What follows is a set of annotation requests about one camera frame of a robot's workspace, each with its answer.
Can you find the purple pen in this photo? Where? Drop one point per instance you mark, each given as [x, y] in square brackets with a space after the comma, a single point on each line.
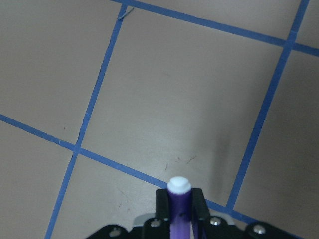
[179, 195]

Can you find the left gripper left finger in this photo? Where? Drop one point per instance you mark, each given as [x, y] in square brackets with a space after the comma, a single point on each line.
[162, 205]

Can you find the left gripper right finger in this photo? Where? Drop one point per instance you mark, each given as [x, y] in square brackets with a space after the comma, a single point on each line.
[199, 208]

